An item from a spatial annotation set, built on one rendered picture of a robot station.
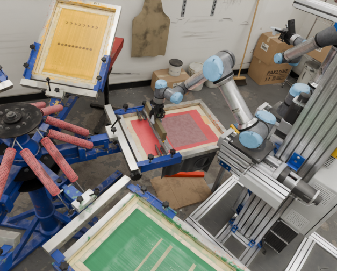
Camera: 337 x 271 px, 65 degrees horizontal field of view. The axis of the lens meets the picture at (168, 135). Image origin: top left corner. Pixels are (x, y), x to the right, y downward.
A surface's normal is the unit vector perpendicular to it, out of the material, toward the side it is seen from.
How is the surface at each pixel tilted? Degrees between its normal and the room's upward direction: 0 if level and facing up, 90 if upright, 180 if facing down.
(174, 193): 0
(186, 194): 1
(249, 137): 95
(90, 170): 0
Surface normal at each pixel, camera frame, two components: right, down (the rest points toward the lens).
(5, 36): 0.40, 0.67
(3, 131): 0.13, -0.72
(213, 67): -0.66, 0.37
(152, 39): -0.08, 0.68
